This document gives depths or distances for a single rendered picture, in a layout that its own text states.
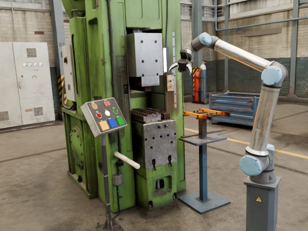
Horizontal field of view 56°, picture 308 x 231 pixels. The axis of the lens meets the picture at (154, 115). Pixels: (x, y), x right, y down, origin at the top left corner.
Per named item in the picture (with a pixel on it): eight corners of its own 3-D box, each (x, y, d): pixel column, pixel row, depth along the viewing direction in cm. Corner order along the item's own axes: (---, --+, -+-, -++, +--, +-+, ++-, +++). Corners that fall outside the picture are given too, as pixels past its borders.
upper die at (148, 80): (159, 85, 284) (159, 75, 282) (141, 86, 274) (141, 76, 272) (139, 83, 319) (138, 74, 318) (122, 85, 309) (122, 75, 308)
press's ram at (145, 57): (170, 74, 289) (169, 33, 282) (136, 77, 270) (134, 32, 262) (149, 74, 325) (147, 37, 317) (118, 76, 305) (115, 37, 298)
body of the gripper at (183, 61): (187, 74, 204) (191, 64, 212) (187, 63, 198) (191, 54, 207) (177, 72, 206) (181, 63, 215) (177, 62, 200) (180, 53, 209)
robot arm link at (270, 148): (277, 165, 215) (277, 142, 212) (269, 173, 202) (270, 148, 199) (256, 162, 225) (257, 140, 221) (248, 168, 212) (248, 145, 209)
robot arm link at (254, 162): (266, 173, 203) (292, 67, 181) (257, 181, 190) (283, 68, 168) (246, 165, 212) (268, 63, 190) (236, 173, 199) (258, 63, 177)
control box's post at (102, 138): (112, 228, 267) (103, 113, 247) (108, 229, 265) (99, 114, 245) (110, 226, 270) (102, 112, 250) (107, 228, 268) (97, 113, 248)
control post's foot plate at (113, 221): (125, 230, 263) (124, 221, 262) (102, 238, 252) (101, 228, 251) (115, 219, 282) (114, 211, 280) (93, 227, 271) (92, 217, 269)
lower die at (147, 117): (161, 120, 290) (160, 112, 289) (143, 123, 280) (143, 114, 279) (140, 114, 326) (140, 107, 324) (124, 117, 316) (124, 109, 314)
